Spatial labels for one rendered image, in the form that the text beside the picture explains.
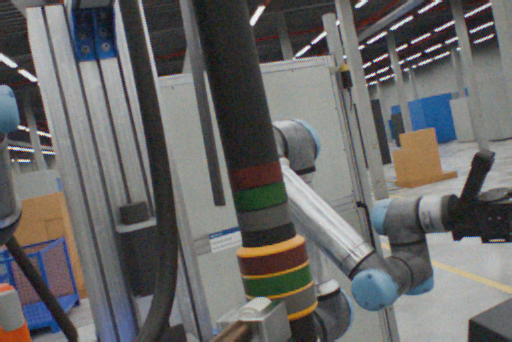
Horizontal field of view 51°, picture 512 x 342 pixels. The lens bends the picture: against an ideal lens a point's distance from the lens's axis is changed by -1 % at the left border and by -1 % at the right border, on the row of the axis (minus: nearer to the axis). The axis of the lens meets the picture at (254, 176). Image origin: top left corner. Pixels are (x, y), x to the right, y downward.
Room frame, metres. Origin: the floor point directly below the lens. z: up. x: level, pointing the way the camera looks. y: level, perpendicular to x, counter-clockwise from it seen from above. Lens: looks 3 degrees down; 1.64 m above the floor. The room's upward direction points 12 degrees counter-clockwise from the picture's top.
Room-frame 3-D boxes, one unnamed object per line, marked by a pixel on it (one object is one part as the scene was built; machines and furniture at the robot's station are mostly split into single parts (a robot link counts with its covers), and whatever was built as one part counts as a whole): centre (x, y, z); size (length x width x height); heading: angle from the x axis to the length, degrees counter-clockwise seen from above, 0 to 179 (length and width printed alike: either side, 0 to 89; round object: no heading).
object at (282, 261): (0.33, 0.00, 1.57); 0.04 x 0.04 x 0.01
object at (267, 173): (0.33, 0.00, 1.62); 0.03 x 0.03 x 0.01
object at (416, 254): (1.06, -0.27, 1.34); 0.11 x 0.08 x 0.11; 137
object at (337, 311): (1.26, -0.08, 1.41); 0.15 x 0.12 x 0.55; 137
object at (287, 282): (0.33, 0.00, 1.55); 0.04 x 0.04 x 0.01
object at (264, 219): (0.33, 0.00, 1.59); 0.03 x 0.03 x 0.01
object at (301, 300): (0.33, 0.00, 1.54); 0.04 x 0.04 x 0.01
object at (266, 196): (0.33, 0.00, 1.61); 0.03 x 0.03 x 0.01
